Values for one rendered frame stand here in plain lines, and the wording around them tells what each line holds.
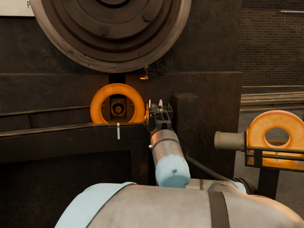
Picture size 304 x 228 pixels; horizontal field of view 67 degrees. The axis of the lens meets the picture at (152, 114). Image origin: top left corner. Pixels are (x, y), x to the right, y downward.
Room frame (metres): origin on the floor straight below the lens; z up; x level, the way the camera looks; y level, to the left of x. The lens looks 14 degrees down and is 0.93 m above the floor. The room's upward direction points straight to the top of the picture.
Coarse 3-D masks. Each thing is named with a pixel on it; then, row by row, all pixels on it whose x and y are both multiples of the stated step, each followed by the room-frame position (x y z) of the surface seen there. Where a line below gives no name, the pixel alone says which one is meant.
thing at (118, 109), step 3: (114, 105) 0.84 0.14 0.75; (117, 105) 0.83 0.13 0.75; (120, 105) 0.84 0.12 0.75; (114, 108) 0.83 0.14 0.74; (117, 108) 0.83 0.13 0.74; (120, 108) 0.83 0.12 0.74; (123, 108) 0.85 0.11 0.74; (114, 111) 0.84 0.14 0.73; (117, 111) 0.83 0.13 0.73; (120, 111) 0.83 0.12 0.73
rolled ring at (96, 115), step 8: (104, 88) 0.74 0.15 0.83; (112, 88) 0.74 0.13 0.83; (120, 88) 0.75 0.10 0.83; (128, 88) 0.75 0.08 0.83; (96, 96) 0.74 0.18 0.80; (104, 96) 0.74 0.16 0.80; (128, 96) 0.75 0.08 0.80; (136, 96) 0.75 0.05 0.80; (96, 104) 0.74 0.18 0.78; (136, 104) 0.75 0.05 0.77; (96, 112) 0.74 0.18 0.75; (136, 112) 0.75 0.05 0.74; (144, 112) 0.76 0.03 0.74; (96, 120) 0.73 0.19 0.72; (104, 120) 0.76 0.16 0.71; (136, 120) 0.75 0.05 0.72
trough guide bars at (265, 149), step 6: (276, 144) 0.64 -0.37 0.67; (282, 144) 0.63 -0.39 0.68; (258, 150) 0.61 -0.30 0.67; (264, 150) 0.60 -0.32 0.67; (270, 150) 0.59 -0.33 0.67; (276, 150) 0.59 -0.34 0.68; (282, 150) 0.58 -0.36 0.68; (288, 150) 0.57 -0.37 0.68; (294, 150) 0.57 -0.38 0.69; (300, 150) 0.56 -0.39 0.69; (252, 156) 0.61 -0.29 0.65; (258, 156) 0.60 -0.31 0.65; (264, 156) 0.60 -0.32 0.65; (270, 156) 0.59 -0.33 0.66; (276, 156) 0.59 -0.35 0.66; (282, 156) 0.58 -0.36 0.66; (288, 156) 0.57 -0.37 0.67; (294, 156) 0.57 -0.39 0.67; (258, 162) 0.60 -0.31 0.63
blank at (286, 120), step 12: (264, 120) 0.62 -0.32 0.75; (276, 120) 0.61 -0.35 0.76; (288, 120) 0.59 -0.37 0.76; (300, 120) 0.58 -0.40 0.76; (252, 132) 0.63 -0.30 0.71; (264, 132) 0.62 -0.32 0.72; (288, 132) 0.59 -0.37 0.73; (300, 132) 0.58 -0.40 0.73; (252, 144) 0.63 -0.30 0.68; (264, 144) 0.62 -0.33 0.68; (288, 144) 0.59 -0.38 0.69; (300, 144) 0.58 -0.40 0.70; (300, 156) 0.58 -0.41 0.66
